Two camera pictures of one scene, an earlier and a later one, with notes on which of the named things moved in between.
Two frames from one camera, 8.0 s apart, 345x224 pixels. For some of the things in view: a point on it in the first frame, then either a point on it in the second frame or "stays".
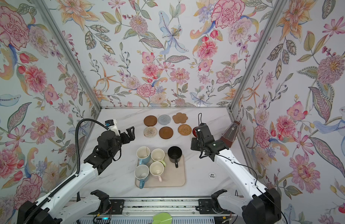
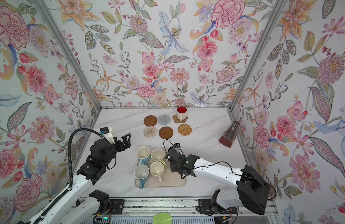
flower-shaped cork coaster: [180, 118] stays
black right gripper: [195, 141] to [173, 168]
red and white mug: [194, 132] to [181, 112]
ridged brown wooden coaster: [166, 132] stays
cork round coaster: [184, 129] stays
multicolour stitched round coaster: [150, 131] stays
